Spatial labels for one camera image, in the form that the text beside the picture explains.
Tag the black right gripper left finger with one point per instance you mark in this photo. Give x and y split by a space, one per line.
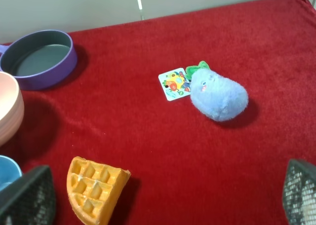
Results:
30 200

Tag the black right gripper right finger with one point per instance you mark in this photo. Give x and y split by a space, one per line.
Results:
299 193

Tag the blue bowl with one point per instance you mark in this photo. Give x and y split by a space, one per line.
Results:
9 171

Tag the orange waffle slice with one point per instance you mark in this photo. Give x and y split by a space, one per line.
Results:
93 189

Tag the pink ribbed bowl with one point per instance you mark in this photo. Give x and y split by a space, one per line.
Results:
11 107

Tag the blue plush eggplant toy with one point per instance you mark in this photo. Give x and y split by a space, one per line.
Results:
218 97

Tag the red velvet tablecloth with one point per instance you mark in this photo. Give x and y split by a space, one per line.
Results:
185 169

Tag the purple frying pan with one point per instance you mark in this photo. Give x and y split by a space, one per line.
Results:
39 60

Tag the colourful paper hang tag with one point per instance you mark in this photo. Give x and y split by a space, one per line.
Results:
174 84

